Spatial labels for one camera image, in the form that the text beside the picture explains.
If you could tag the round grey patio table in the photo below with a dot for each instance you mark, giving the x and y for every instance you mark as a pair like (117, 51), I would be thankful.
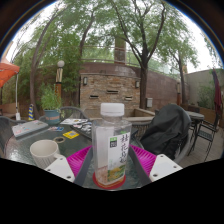
(196, 116)

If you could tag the flat round red coaster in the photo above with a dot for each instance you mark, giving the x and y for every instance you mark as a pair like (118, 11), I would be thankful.
(121, 182)

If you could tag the black metal patio chair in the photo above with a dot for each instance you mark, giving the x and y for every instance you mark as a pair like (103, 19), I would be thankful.
(206, 133)

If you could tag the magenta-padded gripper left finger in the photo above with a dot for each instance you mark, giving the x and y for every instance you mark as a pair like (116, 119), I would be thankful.
(60, 166)

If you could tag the grey laptop with stickers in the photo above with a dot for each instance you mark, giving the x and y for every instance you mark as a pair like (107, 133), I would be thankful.
(29, 128)

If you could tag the orange canopy tent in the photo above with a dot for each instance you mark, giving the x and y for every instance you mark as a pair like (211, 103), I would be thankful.
(6, 71)

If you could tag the clear bottle with white cap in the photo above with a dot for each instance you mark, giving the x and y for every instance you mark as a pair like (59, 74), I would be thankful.
(110, 146)

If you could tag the small yellow card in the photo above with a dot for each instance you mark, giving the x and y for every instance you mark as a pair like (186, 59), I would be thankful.
(71, 134)

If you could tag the blue yellow striped cone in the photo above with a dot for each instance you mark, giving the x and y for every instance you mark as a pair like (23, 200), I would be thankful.
(31, 113)

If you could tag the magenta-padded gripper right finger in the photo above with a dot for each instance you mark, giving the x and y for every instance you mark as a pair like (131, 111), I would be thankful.
(165, 166)

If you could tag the black wall lantern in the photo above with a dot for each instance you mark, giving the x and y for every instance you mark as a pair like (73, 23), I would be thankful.
(137, 84)
(85, 81)

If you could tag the pale-trunked leaning tree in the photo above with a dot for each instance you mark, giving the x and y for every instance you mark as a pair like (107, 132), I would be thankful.
(33, 90)

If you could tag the dark laptop with stickers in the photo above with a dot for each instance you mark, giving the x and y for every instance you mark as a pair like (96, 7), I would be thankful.
(85, 128)

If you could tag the wooden lamp post white globe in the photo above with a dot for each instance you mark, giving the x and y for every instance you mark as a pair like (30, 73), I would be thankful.
(59, 78)

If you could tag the grey wall box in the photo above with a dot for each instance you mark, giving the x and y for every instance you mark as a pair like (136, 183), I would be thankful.
(149, 102)

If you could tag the white ceramic mug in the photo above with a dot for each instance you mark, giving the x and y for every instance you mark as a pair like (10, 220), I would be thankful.
(43, 151)

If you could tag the closed dark red umbrella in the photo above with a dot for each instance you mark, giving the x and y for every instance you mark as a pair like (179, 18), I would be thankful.
(217, 93)

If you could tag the green plant in blue pot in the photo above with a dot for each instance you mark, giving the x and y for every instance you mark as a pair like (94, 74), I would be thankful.
(50, 100)

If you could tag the black backpack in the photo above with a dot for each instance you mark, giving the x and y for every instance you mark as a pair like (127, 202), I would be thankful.
(166, 130)

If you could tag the dark-trunked tree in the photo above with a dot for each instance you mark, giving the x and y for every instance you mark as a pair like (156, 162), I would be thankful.
(143, 86)

